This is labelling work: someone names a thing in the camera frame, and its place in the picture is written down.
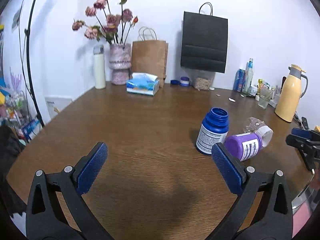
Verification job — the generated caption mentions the blue pill bottle white label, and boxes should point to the blue pill bottle white label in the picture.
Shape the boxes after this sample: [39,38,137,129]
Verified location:
[195,107,229,155]

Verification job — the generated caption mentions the black jacket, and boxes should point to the black jacket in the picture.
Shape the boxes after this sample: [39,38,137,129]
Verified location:
[1,125,27,218]

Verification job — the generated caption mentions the yellow thermos jug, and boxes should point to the yellow thermos jug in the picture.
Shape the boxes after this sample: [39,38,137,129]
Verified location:
[274,64,309,122]

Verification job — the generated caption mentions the clear plastic bottle white neck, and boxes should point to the clear plastic bottle white neck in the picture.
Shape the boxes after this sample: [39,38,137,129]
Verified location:
[244,117,273,148]

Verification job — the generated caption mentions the purple pill bottle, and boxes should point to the purple pill bottle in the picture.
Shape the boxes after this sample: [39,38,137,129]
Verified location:
[224,133,263,161]

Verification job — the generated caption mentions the clear drinking glass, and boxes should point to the clear drinking glass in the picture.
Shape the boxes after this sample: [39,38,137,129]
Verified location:
[258,86,273,109]

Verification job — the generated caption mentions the blue soda can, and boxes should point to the blue soda can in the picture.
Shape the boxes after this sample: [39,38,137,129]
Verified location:
[233,68,245,92]

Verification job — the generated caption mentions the white calendar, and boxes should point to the white calendar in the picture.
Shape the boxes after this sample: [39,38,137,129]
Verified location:
[45,96,73,119]

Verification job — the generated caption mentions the clear jar with grains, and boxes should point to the clear jar with grains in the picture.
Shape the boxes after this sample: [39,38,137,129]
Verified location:
[192,70,216,90]

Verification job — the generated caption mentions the small blue white jar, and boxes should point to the small blue white jar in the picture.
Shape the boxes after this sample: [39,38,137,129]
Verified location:
[180,76,190,87]

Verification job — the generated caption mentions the black paper bag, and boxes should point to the black paper bag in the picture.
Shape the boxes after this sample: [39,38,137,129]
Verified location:
[181,2,228,73]

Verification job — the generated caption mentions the blue bottle cap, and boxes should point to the blue bottle cap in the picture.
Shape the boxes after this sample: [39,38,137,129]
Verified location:
[170,80,180,86]

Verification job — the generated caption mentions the blue tissue pack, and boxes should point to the blue tissue pack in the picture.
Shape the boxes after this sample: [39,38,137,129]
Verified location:
[126,73,159,96]

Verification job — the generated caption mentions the white thermos flask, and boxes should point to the white thermos flask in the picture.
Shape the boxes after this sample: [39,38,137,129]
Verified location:
[93,44,106,89]

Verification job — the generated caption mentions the pink ceramic vase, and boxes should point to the pink ceramic vase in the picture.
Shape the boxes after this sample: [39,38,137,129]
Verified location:
[109,43,131,85]

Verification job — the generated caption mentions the brown paper bag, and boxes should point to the brown paper bag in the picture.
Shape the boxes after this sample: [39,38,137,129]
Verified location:
[131,27,169,88]

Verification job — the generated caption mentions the black studio light stand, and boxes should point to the black studio light stand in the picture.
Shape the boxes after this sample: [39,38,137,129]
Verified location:
[24,0,46,128]

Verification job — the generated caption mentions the dried pink flowers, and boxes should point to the dried pink flowers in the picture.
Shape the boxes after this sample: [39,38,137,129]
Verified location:
[72,0,138,45]

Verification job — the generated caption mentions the wire shelf with items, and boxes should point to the wire shelf with items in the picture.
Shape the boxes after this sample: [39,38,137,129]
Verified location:
[1,87,41,144]

